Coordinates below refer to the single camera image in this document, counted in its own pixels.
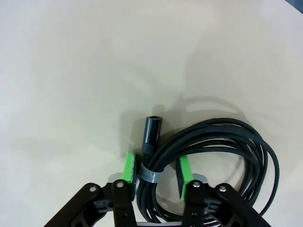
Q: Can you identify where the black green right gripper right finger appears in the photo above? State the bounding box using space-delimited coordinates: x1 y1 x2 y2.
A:
176 156 270 227

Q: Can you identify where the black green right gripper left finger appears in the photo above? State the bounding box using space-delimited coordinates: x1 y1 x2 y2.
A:
44 152 139 227

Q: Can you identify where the grey velcro cable tie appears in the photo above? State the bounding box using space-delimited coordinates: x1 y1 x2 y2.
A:
138 163 164 184

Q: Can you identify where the black braided cable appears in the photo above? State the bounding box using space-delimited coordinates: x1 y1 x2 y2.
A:
134 115 280 225

